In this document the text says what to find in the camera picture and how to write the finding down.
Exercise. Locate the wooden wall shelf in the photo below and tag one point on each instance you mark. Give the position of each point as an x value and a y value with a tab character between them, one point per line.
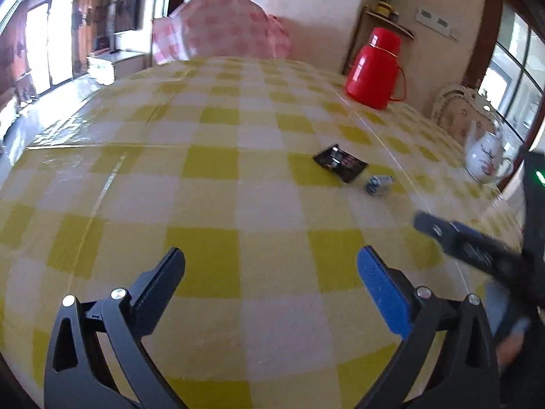
389	23

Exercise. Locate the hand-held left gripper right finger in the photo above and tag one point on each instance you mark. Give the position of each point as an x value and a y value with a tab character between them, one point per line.
383	289

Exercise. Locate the white television cabinet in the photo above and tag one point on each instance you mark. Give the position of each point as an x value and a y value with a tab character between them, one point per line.
110	66

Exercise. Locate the yellow jar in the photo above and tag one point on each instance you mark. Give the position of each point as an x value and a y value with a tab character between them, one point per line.
384	7

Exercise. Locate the wooden framed window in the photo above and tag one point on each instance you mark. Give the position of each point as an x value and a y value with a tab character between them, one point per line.
511	64

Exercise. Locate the white wall switch panel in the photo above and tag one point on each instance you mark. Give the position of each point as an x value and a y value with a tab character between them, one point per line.
436	23

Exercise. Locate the black snack packet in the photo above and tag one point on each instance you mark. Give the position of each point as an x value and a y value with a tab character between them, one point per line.
340	164

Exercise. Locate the brown patterned curtain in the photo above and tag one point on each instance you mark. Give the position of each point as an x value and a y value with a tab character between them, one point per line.
87	25

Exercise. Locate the red thermos jug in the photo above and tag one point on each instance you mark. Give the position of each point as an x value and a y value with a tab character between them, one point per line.
372	70

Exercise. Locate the flat screen television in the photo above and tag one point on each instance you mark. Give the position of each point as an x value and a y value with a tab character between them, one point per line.
127	12

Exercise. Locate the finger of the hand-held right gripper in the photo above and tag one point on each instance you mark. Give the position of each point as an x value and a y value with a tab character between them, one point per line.
460	240

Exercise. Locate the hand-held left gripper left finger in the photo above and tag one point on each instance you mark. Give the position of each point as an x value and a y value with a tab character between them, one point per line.
159	283

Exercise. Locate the small blue white snack packet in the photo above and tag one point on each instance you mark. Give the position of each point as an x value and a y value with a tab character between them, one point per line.
378	185

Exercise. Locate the person's right forearm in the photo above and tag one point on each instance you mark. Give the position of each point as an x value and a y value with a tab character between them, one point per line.
509	319

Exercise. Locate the white floral teapot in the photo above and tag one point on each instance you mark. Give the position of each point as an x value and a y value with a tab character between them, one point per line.
485	157

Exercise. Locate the yellow checkered tablecloth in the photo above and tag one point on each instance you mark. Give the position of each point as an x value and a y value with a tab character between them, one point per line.
238	204

